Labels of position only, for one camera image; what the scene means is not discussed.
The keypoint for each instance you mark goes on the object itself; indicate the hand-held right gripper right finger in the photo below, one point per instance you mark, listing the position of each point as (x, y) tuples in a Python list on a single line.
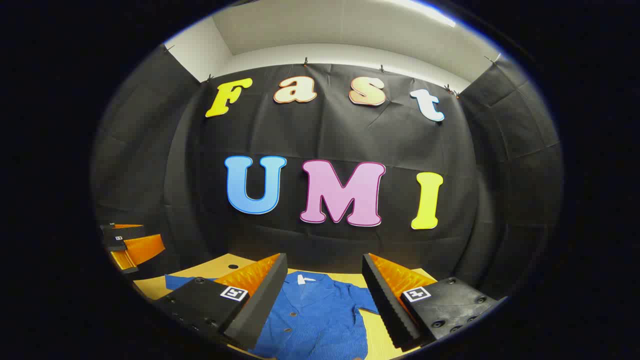
[(385, 305)]

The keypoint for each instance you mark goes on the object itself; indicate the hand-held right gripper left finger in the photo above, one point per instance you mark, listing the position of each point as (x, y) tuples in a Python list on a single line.
[(262, 300)]

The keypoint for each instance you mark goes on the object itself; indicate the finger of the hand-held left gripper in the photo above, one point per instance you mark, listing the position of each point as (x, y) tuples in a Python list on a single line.
[(115, 245), (125, 232)]

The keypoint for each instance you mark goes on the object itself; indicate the black backdrop cloth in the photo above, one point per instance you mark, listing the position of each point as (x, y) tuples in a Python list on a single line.
[(350, 135)]

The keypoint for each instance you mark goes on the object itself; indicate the row of small backdrop clips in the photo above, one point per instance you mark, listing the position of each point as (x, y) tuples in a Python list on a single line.
[(305, 62)]

